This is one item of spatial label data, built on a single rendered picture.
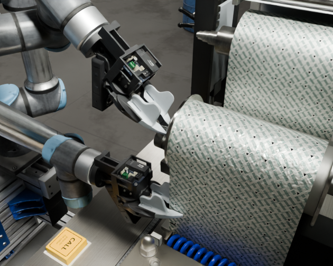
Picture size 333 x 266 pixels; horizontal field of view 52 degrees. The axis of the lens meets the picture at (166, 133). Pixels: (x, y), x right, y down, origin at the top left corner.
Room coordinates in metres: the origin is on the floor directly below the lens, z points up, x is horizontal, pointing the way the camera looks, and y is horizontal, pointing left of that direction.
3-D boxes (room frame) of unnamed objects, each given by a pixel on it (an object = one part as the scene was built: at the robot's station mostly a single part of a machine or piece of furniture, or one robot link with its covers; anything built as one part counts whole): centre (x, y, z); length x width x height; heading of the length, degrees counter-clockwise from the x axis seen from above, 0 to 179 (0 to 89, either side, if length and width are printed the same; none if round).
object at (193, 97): (0.52, -0.04, 1.25); 0.15 x 0.01 x 0.15; 148
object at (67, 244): (0.50, 0.24, 0.91); 0.07 x 0.07 x 0.02; 58
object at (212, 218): (0.40, -0.11, 1.11); 0.23 x 0.01 x 0.18; 58
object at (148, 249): (0.41, 0.04, 1.05); 0.04 x 0.04 x 0.04
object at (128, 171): (0.53, 0.10, 1.12); 0.12 x 0.08 x 0.09; 58
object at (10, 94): (1.01, 0.56, 0.98); 0.13 x 0.12 x 0.14; 120
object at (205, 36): (0.77, -0.10, 1.33); 0.06 x 0.03 x 0.03; 58
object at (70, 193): (0.63, 0.23, 1.01); 0.11 x 0.08 x 0.11; 16
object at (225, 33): (0.74, -0.15, 1.33); 0.06 x 0.06 x 0.06; 58
